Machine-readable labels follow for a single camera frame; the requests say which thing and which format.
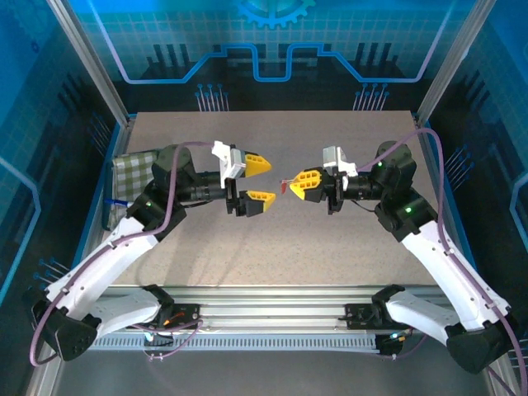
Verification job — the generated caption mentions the slotted grey cable duct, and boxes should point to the slotted grey cable duct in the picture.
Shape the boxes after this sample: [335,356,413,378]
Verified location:
[88,334,399,352]

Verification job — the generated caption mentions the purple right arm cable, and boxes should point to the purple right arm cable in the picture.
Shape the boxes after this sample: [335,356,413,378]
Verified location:
[355,127,521,396]

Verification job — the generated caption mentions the green checked cloth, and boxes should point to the green checked cloth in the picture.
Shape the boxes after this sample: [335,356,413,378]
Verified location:
[107,151,160,230]

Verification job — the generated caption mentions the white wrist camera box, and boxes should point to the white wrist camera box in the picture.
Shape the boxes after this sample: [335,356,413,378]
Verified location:
[211,140,248,191]
[322,144,358,177]

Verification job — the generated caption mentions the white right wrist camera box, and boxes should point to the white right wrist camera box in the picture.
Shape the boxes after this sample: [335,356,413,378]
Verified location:
[322,144,358,177]

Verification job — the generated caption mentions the grey metal panel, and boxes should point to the grey metal panel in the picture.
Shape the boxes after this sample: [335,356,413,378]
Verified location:
[24,329,519,396]

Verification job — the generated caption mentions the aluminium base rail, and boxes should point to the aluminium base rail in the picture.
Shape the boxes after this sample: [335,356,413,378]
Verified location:
[82,284,467,331]

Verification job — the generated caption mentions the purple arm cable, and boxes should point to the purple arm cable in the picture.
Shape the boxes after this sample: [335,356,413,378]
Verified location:
[355,127,521,396]
[31,140,218,368]

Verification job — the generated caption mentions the small controller board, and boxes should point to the small controller board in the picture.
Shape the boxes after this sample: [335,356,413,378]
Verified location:
[374,332,408,359]
[142,324,175,350]

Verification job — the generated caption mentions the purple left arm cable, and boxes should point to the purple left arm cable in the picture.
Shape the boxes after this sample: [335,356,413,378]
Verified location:
[31,140,218,368]

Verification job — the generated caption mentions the aluminium table side rail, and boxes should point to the aluminium table side rail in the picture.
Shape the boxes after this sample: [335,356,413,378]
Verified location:
[413,113,475,300]
[65,115,137,302]

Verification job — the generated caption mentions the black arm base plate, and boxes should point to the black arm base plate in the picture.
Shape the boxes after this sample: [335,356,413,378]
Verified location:
[344,302,422,331]
[125,303,202,331]

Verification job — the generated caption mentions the aluminium frame post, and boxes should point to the aluminium frame post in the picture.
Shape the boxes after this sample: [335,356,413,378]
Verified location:
[45,0,136,128]
[413,0,499,127]

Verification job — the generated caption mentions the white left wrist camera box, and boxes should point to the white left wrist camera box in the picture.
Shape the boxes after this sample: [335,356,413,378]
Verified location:
[211,140,248,191]

